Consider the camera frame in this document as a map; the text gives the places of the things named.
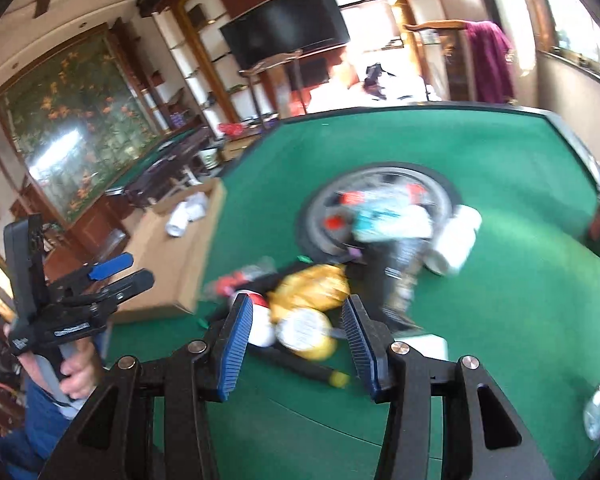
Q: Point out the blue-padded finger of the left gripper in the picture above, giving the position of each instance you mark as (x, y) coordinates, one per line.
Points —
(96, 272)

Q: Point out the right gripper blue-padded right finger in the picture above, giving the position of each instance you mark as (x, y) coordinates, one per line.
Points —
(390, 370)

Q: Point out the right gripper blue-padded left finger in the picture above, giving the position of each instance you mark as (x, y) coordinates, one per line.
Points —
(208, 368)

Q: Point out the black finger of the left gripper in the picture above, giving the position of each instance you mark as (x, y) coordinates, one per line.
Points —
(112, 296)

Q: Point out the white medicine bottle red label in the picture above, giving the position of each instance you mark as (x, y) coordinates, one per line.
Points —
(186, 212)

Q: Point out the yellow snack packet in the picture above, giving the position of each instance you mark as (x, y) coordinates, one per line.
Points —
(322, 287)

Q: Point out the teal cartoon packet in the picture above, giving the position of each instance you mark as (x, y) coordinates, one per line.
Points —
(384, 220)

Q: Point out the large white plastic bottle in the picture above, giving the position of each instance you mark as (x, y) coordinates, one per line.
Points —
(451, 248)

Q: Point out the person's left hand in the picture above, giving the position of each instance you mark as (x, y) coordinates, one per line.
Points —
(83, 370)

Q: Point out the brown cardboard box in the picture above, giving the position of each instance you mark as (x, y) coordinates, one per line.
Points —
(178, 263)

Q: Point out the black pen yellow tip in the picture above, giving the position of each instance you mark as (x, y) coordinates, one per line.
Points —
(296, 364)

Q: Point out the folding mahjong table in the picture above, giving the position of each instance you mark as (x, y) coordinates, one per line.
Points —
(154, 175)

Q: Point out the wooden chair near television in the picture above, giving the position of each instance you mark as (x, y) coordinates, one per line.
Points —
(279, 70)

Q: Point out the black flat screen television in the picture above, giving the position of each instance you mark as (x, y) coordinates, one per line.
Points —
(284, 26)

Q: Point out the purple cloth on chair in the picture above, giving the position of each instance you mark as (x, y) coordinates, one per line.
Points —
(490, 49)

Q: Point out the wooden chair with cloth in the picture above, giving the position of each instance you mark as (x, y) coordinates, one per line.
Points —
(445, 61)

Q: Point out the floral wall painting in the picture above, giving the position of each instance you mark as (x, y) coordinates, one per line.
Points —
(76, 122)

